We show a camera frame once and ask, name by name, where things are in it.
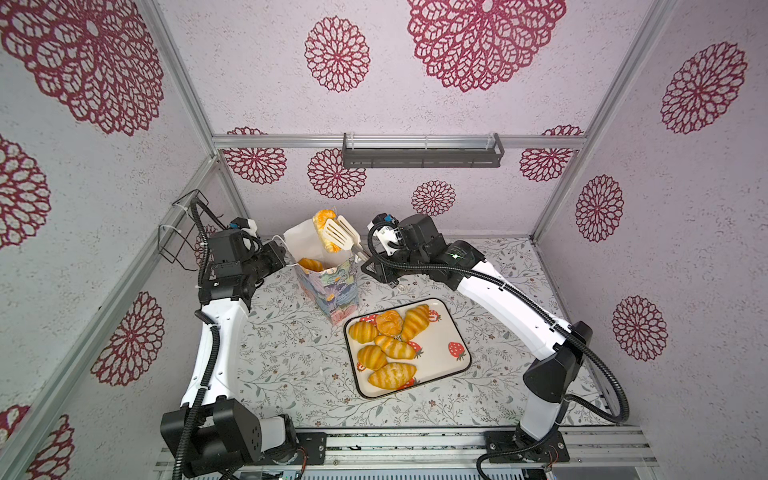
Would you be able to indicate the floral paper bag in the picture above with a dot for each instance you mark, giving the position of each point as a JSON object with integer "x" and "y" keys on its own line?
{"x": 335, "y": 291}

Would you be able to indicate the round yellow bun lower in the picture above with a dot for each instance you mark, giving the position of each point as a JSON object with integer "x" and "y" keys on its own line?
{"x": 371, "y": 357}

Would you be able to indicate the round yellow bun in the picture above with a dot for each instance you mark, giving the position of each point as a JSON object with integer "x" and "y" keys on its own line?
{"x": 371, "y": 357}
{"x": 363, "y": 332}

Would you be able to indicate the white strawberry tray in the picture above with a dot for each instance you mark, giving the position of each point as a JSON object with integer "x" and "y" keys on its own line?
{"x": 441, "y": 350}

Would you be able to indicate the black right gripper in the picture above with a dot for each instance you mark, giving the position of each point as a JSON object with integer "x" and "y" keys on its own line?
{"x": 382, "y": 264}

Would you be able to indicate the black wire basket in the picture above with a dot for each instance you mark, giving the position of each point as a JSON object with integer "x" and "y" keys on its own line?
{"x": 181, "y": 242}

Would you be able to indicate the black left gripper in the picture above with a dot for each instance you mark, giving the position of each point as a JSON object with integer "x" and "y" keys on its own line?
{"x": 269, "y": 250}

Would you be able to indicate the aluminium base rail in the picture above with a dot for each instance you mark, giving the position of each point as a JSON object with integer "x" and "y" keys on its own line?
{"x": 576, "y": 452}

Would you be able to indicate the large oval striped loaf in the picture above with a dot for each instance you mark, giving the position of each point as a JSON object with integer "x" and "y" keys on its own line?
{"x": 392, "y": 376}

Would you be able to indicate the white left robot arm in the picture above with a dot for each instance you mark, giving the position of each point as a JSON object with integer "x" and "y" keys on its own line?
{"x": 212, "y": 431}

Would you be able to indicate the cream slotted tongs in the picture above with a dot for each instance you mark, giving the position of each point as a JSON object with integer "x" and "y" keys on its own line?
{"x": 341, "y": 233}

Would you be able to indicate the long braided bread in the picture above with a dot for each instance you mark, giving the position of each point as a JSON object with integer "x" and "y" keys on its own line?
{"x": 312, "y": 265}

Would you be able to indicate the striped croissant upper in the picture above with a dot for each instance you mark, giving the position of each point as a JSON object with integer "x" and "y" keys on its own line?
{"x": 416, "y": 321}

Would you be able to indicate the round yellow bun upper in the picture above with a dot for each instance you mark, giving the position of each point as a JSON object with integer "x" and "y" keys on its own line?
{"x": 363, "y": 332}

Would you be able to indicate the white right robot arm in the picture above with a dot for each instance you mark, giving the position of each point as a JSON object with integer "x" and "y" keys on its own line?
{"x": 559, "y": 349}

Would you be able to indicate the striped roll middle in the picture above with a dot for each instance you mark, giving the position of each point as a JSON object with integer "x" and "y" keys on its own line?
{"x": 394, "y": 348}

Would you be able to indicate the orange croissant bread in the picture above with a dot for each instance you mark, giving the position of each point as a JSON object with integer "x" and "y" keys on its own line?
{"x": 389, "y": 323}

